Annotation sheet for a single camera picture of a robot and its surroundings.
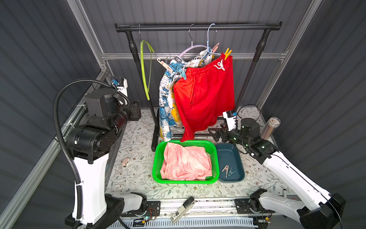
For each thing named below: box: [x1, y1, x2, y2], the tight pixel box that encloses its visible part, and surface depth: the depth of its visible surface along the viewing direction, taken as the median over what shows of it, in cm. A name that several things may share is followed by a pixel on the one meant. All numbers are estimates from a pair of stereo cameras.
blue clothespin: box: [178, 68, 187, 81], surface depth 60 cm
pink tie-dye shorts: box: [160, 142, 213, 181], surface depth 84 cm
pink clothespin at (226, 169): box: [221, 164, 230, 178], surface depth 88 cm
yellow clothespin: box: [224, 47, 233, 61], surface depth 72 cm
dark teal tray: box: [214, 143, 245, 183], surface depth 86 cm
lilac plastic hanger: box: [179, 40, 208, 58], surface depth 60 cm
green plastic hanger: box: [138, 24, 155, 101], surface depth 60 cm
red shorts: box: [173, 53, 235, 143], surface depth 72 cm
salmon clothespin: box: [211, 41, 220, 53], surface depth 75 cm
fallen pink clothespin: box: [121, 157, 130, 169], surface depth 88 cm
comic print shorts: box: [158, 48, 215, 142], surface depth 66 cm
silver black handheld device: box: [170, 196, 196, 224], surface depth 72 cm
